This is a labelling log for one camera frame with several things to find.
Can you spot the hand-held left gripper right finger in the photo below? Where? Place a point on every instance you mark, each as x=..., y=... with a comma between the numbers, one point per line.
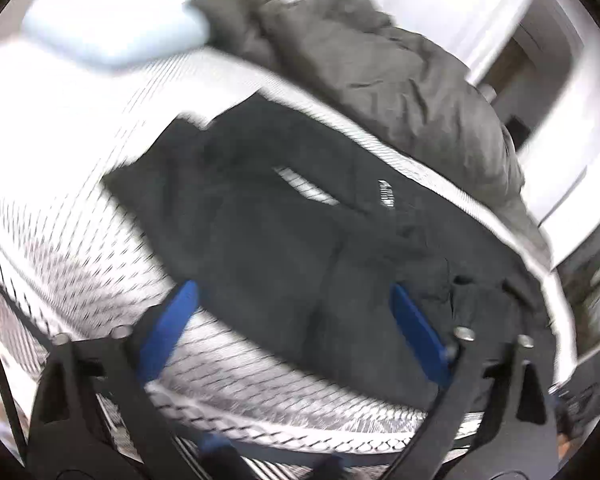
x=417, y=330

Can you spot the white mesh mattress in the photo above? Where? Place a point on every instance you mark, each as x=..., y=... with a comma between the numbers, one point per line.
x=55, y=160

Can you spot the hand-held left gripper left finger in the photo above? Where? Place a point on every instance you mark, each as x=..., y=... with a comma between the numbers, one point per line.
x=172, y=327

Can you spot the grey duvet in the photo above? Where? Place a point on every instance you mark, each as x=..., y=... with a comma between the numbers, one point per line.
x=380, y=70

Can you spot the black pants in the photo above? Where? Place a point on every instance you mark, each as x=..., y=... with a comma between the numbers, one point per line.
x=280, y=260

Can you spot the light blue pillow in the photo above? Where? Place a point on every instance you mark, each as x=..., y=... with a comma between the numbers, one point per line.
x=110, y=25

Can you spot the white wardrobe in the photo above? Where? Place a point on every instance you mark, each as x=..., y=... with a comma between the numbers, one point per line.
x=580, y=160

